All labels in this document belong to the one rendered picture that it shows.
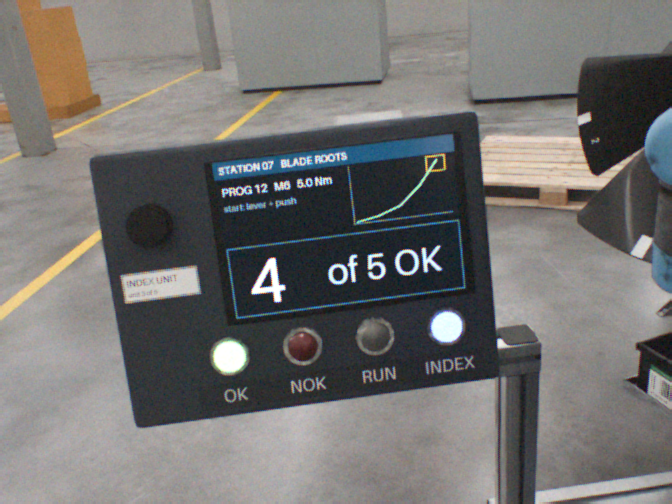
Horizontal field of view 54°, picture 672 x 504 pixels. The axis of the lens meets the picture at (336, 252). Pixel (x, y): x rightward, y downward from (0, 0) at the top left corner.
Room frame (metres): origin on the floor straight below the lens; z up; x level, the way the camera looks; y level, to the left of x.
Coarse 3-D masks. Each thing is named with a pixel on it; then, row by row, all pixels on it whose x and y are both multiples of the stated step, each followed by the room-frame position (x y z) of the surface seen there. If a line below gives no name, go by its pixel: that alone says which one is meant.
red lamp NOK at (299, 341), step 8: (296, 328) 0.39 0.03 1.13; (304, 328) 0.39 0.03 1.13; (288, 336) 0.39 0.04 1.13; (296, 336) 0.38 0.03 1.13; (304, 336) 0.38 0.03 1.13; (312, 336) 0.38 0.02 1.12; (288, 344) 0.38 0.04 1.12; (296, 344) 0.38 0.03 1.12; (304, 344) 0.38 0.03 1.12; (312, 344) 0.38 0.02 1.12; (320, 344) 0.38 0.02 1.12; (288, 352) 0.38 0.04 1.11; (296, 352) 0.38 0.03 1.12; (304, 352) 0.38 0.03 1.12; (312, 352) 0.38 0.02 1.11; (320, 352) 0.38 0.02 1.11; (296, 360) 0.38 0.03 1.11; (304, 360) 0.38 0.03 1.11; (312, 360) 0.38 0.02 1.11
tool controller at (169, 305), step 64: (320, 128) 0.43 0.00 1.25; (384, 128) 0.43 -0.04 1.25; (448, 128) 0.43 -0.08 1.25; (128, 192) 0.41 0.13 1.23; (192, 192) 0.41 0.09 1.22; (256, 192) 0.41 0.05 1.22; (320, 192) 0.41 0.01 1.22; (384, 192) 0.41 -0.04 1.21; (448, 192) 0.42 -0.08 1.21; (128, 256) 0.40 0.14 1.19; (192, 256) 0.40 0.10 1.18; (320, 256) 0.40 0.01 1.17; (384, 256) 0.40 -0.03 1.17; (448, 256) 0.40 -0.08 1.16; (128, 320) 0.39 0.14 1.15; (192, 320) 0.39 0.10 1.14; (256, 320) 0.39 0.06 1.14; (320, 320) 0.39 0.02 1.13; (128, 384) 0.38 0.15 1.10; (192, 384) 0.38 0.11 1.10; (256, 384) 0.38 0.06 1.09; (320, 384) 0.38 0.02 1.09; (384, 384) 0.38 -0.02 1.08; (448, 384) 0.38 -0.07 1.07
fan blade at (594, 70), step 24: (600, 72) 1.21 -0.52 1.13; (624, 72) 1.15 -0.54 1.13; (648, 72) 1.11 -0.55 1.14; (600, 96) 1.19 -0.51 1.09; (624, 96) 1.14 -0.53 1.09; (648, 96) 1.10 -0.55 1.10; (600, 120) 1.18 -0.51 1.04; (624, 120) 1.14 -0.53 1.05; (648, 120) 1.10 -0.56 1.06; (600, 144) 1.17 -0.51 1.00; (624, 144) 1.13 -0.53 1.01; (600, 168) 1.16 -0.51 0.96
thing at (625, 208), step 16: (640, 160) 0.92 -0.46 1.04; (624, 176) 0.92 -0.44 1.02; (640, 176) 0.91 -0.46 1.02; (656, 176) 0.89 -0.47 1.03; (608, 192) 0.92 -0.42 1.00; (624, 192) 0.91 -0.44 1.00; (640, 192) 0.89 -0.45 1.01; (656, 192) 0.88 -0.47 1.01; (592, 208) 0.92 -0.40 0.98; (608, 208) 0.91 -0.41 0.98; (624, 208) 0.89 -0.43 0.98; (640, 208) 0.88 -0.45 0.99; (656, 208) 0.86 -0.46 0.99; (592, 224) 0.91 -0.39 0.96; (608, 224) 0.89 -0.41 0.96; (624, 224) 0.88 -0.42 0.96; (640, 224) 0.86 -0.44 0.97; (608, 240) 0.87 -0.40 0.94; (624, 240) 0.86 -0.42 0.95
